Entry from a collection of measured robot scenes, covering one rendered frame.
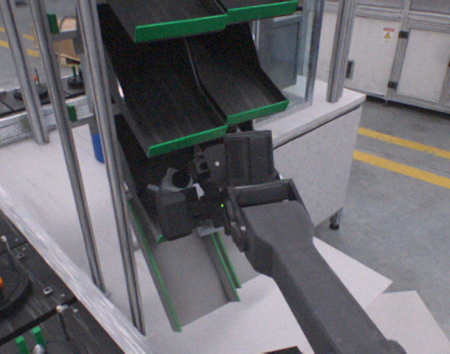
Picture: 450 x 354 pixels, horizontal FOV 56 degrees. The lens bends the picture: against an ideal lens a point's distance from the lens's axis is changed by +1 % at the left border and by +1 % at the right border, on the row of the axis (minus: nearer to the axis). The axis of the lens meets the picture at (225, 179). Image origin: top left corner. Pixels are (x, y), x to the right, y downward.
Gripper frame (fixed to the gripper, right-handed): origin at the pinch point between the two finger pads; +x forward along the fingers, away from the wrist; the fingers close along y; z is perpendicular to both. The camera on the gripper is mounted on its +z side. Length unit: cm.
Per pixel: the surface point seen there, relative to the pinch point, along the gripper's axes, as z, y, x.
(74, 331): -23.8, 24.2, 21.5
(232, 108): 12.3, -9.4, 6.7
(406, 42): 30, -298, 244
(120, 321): -25.1, 15.7, 21.2
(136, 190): 1.8, 9.0, 10.4
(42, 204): -9, 26, 85
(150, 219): -2.7, 8.4, 6.7
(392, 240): -87, -151, 125
